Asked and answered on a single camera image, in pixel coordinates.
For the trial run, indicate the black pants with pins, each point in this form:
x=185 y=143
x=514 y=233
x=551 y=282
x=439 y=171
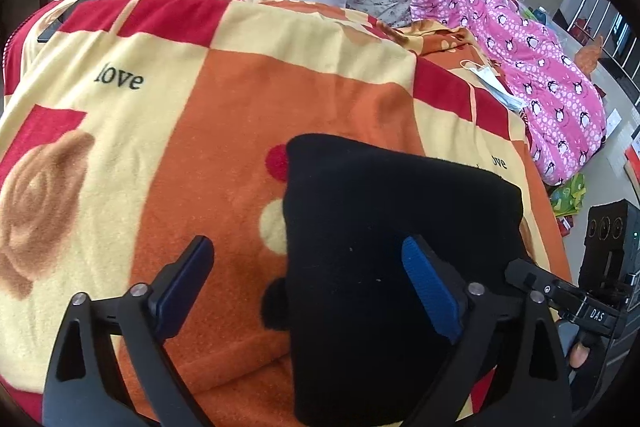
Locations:
x=363 y=348

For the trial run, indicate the black smartphone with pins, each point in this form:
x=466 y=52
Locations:
x=48 y=33

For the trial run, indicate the metal shelf rack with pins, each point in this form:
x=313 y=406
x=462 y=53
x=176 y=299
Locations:
x=620 y=42

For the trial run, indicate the blue face mask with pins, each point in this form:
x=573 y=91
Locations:
x=492 y=84

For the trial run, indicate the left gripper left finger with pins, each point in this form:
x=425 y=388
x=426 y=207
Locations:
x=84 y=384

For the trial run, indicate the red yellow orange blanket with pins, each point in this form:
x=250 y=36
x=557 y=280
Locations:
x=143 y=123

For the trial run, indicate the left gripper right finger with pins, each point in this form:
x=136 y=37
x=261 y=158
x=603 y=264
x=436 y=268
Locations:
x=530 y=386

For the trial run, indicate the pink penguin pajamas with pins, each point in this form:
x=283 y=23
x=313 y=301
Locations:
x=563 y=111

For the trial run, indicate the right hand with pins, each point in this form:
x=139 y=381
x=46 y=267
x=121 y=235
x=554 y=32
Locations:
x=578 y=355

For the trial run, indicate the green patterned bag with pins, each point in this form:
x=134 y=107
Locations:
x=567 y=199

